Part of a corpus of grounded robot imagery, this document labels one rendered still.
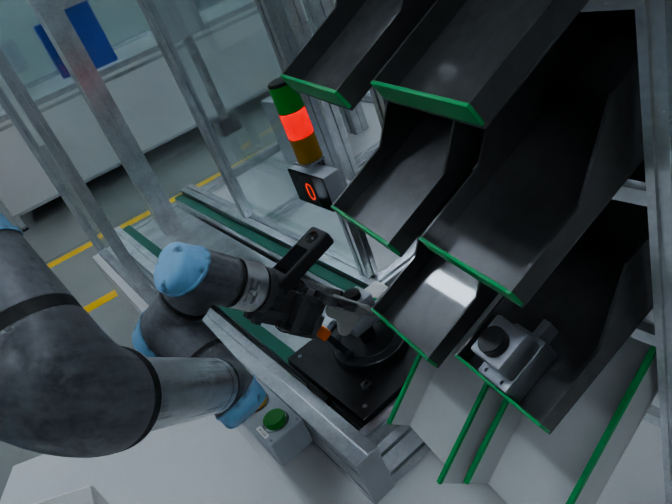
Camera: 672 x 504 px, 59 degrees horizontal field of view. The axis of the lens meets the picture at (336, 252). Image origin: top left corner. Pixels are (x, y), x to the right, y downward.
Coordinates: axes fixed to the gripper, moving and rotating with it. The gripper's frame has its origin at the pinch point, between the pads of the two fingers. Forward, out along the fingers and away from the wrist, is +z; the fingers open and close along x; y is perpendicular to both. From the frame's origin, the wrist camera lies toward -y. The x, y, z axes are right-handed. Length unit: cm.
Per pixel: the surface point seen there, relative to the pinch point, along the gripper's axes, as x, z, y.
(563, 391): 48, -16, -5
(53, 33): -105, -40, -31
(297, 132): -17.0, -12.6, -24.0
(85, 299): -304, 60, 95
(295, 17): -78, 11, -60
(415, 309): 25.0, -13.2, -5.0
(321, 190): -14.4, -5.0, -15.9
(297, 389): -4.4, -1.6, 18.9
